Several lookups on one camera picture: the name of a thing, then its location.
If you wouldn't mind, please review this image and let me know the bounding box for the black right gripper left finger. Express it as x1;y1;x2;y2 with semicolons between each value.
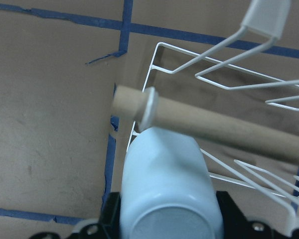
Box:
99;192;121;239

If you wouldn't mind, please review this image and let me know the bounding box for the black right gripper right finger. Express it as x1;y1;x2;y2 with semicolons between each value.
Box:
216;191;248;239

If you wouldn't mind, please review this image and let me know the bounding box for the light blue transferred cup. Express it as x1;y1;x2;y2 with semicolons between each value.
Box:
120;127;224;239

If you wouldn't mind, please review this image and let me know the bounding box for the wooden dowel rod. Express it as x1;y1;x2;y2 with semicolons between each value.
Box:
112;86;299;166

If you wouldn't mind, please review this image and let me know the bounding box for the white wire cup rack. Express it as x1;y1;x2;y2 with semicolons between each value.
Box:
130;0;299;233

